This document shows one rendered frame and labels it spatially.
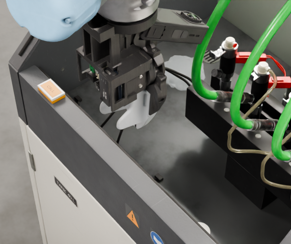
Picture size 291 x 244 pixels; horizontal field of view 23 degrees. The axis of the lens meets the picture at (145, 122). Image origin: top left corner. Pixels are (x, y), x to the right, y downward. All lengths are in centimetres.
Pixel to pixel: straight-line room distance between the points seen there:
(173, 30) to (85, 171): 55
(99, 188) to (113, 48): 56
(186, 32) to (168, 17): 3
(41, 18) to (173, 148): 80
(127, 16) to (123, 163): 50
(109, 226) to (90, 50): 62
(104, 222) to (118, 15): 70
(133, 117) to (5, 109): 179
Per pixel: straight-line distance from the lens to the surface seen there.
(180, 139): 142
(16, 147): 254
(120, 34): 79
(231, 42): 122
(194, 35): 88
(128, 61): 83
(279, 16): 97
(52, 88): 134
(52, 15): 64
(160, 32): 83
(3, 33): 299
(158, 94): 86
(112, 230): 139
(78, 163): 135
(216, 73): 125
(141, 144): 141
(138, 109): 90
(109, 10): 77
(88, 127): 129
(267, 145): 123
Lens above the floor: 190
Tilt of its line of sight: 48 degrees down
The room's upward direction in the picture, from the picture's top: straight up
